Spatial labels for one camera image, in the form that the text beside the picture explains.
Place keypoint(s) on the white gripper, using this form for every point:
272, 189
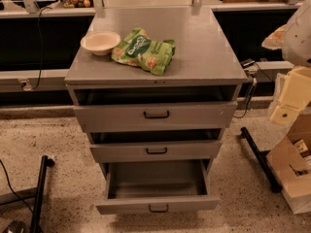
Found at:
298, 38

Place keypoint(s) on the grey bottom drawer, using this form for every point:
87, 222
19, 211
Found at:
157, 187

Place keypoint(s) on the grey drawer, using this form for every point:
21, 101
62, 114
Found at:
155, 145
157, 187
155, 116

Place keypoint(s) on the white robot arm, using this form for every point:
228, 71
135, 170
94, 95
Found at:
294, 40

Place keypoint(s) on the grey middle drawer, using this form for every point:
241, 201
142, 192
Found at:
155, 145

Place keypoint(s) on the grey top drawer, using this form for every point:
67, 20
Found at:
155, 116

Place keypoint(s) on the black power adapter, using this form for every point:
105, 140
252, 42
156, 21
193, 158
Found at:
247, 63

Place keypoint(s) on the cardboard box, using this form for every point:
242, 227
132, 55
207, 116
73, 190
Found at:
290, 168

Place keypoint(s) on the black stand leg right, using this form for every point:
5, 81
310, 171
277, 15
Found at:
261, 158

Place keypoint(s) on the black stand leg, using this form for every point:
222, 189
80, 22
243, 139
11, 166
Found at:
46, 162
261, 158

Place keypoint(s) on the green snack bag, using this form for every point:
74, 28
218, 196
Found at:
137, 49

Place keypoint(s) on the white bowl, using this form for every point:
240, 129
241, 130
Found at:
101, 42

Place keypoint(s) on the black stand leg left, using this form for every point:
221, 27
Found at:
46, 162

